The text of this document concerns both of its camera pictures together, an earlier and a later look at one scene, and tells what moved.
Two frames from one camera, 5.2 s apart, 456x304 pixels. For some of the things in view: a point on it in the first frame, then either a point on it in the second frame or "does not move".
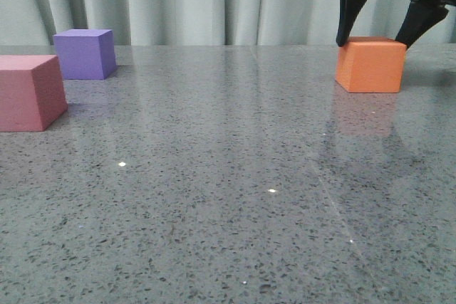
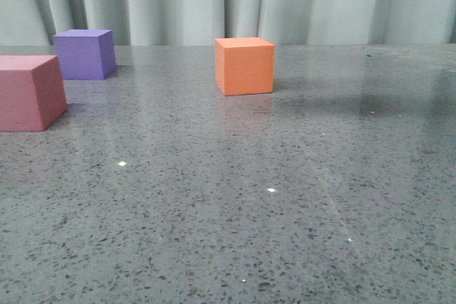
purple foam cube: x=85 y=54 does not move
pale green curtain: x=199 y=3 does not move
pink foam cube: x=32 y=92 does not move
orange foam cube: x=370 y=65 to x=244 y=65
